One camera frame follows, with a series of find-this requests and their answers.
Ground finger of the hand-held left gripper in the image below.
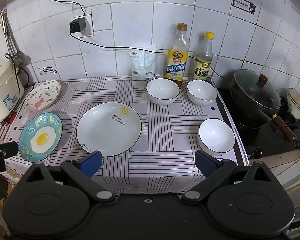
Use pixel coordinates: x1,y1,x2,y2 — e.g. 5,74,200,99
0,141,19,159

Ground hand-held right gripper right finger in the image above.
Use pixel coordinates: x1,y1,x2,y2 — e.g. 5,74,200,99
181,150,275,204

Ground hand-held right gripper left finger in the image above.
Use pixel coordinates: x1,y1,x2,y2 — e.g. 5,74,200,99
23,151,116,204

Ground white bowl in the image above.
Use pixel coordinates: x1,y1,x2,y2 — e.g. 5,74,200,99
187,80,218,106
197,118,236,159
146,78,180,105

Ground blue fried egg plate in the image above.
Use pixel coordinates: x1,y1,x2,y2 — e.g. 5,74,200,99
18,112,63,162

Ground large white sun plate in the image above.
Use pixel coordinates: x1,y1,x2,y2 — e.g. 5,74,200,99
76,102,142,157

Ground striped tablecloth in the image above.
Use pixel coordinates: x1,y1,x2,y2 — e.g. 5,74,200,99
0,76,249,193

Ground white rice cooker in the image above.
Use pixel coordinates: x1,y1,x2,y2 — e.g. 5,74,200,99
0,60,24,122

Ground black cooking pot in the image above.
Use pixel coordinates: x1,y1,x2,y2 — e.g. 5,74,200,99
229,85,280,129

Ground black gas stove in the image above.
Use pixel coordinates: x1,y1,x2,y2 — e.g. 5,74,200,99
212,79,300,161

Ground rabbit print plate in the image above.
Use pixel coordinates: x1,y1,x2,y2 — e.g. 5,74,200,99
24,80,61,112

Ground glass pot lid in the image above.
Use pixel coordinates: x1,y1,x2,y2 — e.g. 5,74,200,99
231,69,282,110

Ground yellow cap vinegar bottle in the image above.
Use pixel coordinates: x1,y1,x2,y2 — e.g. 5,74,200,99
192,31,214,82

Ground yellow label cooking wine bottle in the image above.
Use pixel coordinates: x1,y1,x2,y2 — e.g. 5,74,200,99
164,23,190,87

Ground cream enamel pot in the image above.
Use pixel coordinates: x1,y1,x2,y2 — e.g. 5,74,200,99
286,88,300,120

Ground white salt bag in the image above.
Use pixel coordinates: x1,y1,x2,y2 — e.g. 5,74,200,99
129,45,157,81

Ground hanging metal utensils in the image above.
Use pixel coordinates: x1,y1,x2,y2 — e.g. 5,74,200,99
0,9,23,65

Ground black power adapter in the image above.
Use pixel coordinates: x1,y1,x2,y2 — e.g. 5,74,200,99
69,17,87,33

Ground wooden pan handle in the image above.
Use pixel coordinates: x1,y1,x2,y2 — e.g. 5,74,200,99
272,114,297,142

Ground small white wall label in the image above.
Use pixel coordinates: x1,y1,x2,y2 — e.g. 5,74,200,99
36,66,58,75

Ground white wall socket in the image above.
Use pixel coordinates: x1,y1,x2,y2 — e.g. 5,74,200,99
74,6,94,37

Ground blue white wall sticker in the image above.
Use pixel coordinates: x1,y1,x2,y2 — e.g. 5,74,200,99
232,0,256,15

